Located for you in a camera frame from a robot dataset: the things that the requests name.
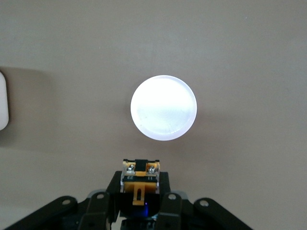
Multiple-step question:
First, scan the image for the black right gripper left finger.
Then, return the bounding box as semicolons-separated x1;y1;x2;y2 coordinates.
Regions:
4;170;123;230

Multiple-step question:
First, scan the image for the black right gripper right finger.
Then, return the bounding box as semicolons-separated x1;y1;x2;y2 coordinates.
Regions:
155;171;254;230

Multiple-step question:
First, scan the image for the pale pink round plate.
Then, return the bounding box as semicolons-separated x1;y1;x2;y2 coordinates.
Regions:
130;75;198;142

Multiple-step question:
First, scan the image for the white lidded storage box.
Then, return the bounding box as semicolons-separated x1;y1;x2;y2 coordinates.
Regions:
0;70;10;131

